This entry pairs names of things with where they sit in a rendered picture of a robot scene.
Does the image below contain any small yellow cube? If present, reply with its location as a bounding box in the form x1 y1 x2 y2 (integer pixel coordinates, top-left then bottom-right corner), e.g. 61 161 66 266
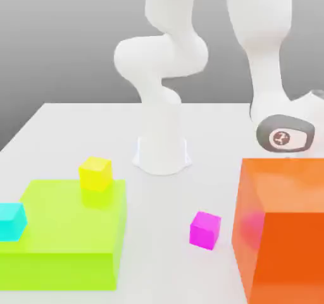
78 156 113 193

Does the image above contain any small magenta cube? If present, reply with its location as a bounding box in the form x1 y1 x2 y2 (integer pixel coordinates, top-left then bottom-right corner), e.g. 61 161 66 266
189 210 222 251

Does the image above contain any small cyan cube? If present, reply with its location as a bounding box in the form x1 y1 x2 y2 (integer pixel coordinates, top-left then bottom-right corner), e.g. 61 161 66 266
0 202 28 242

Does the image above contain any large lime green box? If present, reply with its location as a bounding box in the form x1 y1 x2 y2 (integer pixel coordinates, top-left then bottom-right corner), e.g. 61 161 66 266
0 179 127 291

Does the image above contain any large orange box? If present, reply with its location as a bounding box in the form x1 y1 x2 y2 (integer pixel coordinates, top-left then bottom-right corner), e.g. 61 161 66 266
231 157 324 304

